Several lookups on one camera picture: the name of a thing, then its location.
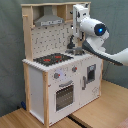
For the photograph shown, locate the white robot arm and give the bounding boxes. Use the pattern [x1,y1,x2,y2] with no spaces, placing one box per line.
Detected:
[73,4,128,66]

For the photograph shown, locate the white oven door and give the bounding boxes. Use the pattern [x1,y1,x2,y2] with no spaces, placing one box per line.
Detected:
[48,73,81,126]

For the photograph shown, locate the black toy stovetop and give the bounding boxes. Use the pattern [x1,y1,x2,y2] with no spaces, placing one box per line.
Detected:
[34,53,70,66]

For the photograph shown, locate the wooden toy kitchen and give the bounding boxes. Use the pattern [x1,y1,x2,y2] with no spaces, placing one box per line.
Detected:
[20,1,105,128]

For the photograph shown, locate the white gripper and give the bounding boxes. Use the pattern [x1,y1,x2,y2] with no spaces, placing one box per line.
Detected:
[73,4,89,35]

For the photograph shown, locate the grey range hood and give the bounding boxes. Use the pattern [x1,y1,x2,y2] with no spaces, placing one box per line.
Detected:
[34,5,64,27]

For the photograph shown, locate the metal toy sink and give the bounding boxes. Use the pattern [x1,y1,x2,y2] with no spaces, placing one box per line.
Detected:
[65,46,96,56]

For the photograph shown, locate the black toy faucet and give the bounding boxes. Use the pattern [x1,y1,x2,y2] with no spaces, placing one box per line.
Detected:
[67,35,81,49]

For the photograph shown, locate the white cabinet door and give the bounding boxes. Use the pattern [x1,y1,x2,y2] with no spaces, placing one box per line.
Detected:
[80,57,102,106]

